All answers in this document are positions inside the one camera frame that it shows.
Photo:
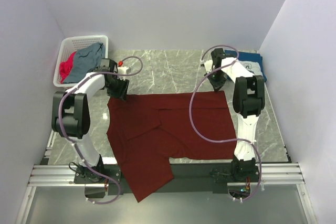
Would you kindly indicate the folded blue t shirt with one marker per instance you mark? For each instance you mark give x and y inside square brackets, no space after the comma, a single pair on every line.
[249,64]

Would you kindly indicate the grey blue t shirt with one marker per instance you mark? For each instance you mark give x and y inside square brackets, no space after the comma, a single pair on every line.
[84,61]

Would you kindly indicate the pink red t shirt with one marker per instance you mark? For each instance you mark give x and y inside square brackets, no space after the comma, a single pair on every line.
[65,67]

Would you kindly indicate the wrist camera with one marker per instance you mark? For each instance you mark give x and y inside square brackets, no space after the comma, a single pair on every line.
[123,70]
[208,65]

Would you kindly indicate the dark red t shirt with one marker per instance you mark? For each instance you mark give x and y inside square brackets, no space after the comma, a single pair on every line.
[150,129]

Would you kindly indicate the white plastic laundry basket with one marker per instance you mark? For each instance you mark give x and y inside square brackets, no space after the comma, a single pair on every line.
[72,44]

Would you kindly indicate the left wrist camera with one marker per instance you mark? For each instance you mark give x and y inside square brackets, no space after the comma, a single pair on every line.
[123,70]

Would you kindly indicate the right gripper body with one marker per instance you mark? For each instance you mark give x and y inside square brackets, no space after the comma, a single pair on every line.
[217,80]

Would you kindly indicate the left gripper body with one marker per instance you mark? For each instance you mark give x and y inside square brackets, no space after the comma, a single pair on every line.
[118,91]

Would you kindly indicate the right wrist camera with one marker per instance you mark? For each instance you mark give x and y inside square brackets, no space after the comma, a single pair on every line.
[208,65]

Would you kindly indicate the black base beam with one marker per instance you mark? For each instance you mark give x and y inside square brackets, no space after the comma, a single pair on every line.
[177,178]

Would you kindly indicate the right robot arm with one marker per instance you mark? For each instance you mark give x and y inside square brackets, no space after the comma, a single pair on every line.
[248,102]

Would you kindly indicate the aluminium rail frame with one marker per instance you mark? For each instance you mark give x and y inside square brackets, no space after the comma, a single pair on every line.
[63,176]

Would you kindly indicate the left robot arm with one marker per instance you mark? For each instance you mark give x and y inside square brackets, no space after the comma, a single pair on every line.
[71,116]

